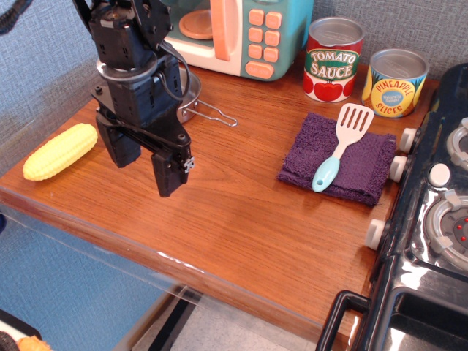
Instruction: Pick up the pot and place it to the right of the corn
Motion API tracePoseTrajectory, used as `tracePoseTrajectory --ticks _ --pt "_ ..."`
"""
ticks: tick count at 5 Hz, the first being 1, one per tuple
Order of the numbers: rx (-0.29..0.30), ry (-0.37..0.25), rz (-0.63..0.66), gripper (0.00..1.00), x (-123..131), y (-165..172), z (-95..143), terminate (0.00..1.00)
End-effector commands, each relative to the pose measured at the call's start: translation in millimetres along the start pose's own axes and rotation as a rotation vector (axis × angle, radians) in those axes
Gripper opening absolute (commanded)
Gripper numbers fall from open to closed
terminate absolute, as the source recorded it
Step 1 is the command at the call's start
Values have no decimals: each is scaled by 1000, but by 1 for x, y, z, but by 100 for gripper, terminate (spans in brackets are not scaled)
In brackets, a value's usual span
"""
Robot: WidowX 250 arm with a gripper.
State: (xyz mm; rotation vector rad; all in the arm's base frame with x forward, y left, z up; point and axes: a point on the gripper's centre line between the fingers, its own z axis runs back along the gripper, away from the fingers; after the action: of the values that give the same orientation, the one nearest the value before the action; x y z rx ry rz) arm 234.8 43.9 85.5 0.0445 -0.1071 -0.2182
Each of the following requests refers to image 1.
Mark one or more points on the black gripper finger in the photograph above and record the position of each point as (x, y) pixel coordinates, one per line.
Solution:
(122, 149)
(171, 171)

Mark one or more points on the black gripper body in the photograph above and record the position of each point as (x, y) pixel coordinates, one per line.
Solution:
(143, 103)

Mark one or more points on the stainless steel sauce pan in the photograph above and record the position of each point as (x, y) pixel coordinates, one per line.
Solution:
(191, 103)

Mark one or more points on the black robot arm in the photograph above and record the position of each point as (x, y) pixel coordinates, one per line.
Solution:
(126, 33)

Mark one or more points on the tomato sauce can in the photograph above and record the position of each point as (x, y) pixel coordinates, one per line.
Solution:
(333, 52)

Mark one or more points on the yellow toy corn cob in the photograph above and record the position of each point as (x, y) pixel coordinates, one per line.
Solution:
(60, 152)

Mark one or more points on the teal toy microwave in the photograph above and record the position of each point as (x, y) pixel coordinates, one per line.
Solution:
(251, 39)

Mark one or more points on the purple folded towel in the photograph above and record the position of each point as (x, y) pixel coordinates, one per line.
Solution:
(363, 169)

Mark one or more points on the orange fuzzy object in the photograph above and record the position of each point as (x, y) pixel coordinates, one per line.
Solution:
(29, 343)

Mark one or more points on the pineapple slices can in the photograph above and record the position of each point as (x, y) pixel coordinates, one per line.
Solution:
(394, 82)

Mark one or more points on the black toy stove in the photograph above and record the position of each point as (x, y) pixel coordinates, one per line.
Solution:
(418, 298)

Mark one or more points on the white spatula teal handle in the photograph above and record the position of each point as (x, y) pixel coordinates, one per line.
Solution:
(352, 124)

